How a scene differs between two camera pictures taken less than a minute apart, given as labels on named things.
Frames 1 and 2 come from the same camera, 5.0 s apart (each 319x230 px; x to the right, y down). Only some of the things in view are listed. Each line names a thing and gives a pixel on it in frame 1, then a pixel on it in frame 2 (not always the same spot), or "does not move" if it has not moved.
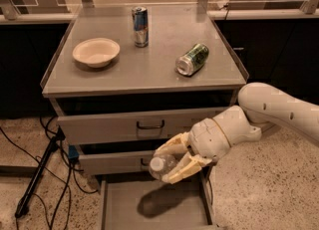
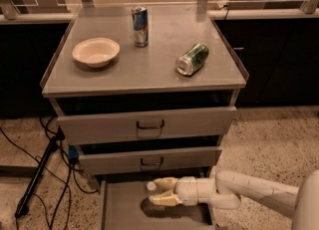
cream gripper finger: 187,165 -> 167,199
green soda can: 190,62 does not move
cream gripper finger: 176,144 -> 165,183
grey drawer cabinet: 122,78 does not move
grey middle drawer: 116,163 does not move
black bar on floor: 21,205 does not move
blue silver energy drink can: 140,17 does not move
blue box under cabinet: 73,151 does not move
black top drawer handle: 152,126 does not move
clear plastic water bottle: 160,165 -> 154,190
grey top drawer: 134,126 does not move
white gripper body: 208,139 -> 185,191
